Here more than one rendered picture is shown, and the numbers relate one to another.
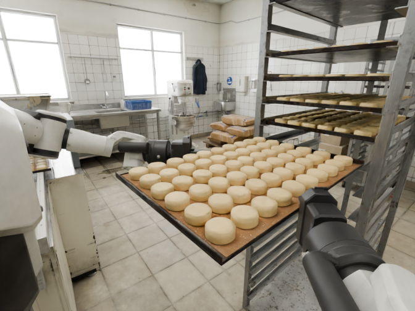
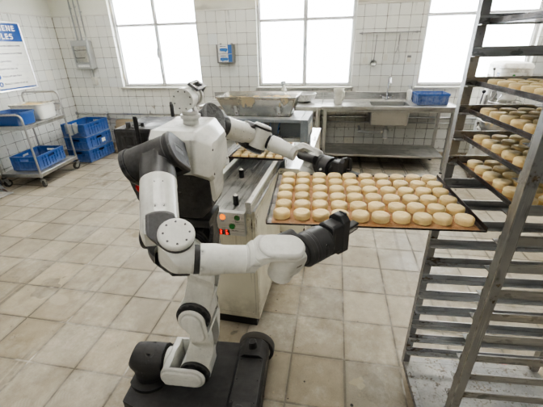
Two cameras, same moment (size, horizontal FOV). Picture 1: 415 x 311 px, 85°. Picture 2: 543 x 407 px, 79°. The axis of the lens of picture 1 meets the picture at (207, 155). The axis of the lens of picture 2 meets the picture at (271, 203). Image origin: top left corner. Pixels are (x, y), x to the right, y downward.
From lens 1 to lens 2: 0.74 m
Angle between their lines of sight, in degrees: 45
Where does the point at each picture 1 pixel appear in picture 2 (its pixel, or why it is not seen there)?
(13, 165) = (206, 157)
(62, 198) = not seen: hidden behind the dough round
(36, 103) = (285, 102)
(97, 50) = (396, 21)
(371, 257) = (305, 239)
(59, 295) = not seen: hidden behind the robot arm
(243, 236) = (290, 220)
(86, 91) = (368, 76)
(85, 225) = not seen: hidden behind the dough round
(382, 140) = (511, 211)
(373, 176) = (499, 249)
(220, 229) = (278, 211)
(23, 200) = (207, 168)
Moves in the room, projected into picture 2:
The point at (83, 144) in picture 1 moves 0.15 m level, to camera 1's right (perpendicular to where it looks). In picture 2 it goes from (276, 148) to (301, 155)
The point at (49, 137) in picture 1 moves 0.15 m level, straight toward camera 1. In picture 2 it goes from (257, 140) to (247, 150)
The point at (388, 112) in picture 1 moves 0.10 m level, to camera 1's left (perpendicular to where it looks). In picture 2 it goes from (521, 181) to (476, 171)
